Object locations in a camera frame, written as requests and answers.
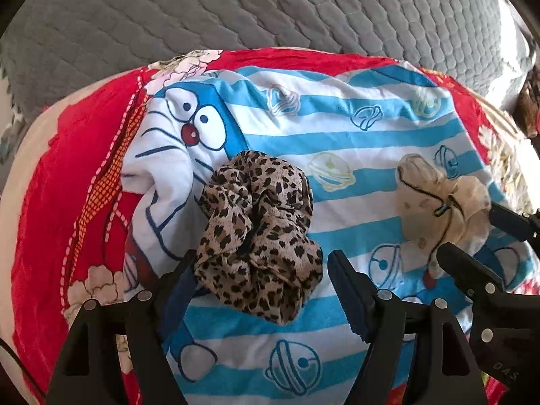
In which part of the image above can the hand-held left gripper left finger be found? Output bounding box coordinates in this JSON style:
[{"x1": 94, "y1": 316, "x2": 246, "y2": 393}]
[{"x1": 44, "y1": 248, "x2": 212, "y2": 405}]

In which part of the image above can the cream dotted scrunchie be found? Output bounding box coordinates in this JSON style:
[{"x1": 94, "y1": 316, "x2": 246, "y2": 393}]
[{"x1": 397, "y1": 154, "x2": 492, "y2": 249}]

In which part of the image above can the leopard print scrunchie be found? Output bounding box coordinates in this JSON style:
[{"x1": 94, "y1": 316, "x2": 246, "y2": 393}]
[{"x1": 195, "y1": 151, "x2": 323, "y2": 325}]

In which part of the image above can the red floral blanket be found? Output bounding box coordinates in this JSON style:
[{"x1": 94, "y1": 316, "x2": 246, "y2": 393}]
[{"x1": 0, "y1": 48, "x2": 540, "y2": 405}]

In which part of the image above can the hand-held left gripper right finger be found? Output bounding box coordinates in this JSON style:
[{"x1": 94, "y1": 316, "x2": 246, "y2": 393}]
[{"x1": 327, "y1": 250, "x2": 490, "y2": 405}]

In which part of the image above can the black cable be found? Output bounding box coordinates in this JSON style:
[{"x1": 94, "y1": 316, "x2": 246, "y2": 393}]
[{"x1": 0, "y1": 337, "x2": 47, "y2": 401}]

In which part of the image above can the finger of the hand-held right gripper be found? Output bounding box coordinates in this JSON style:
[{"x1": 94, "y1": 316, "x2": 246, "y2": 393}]
[
  {"x1": 488, "y1": 202, "x2": 540, "y2": 242},
  {"x1": 436, "y1": 242, "x2": 540, "y2": 339}
]

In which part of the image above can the grey quilted cover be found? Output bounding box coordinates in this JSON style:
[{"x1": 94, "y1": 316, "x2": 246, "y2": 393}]
[{"x1": 0, "y1": 0, "x2": 536, "y2": 123}]

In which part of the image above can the blue striped cartoon towel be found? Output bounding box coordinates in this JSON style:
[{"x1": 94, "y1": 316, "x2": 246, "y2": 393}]
[{"x1": 120, "y1": 61, "x2": 536, "y2": 389}]

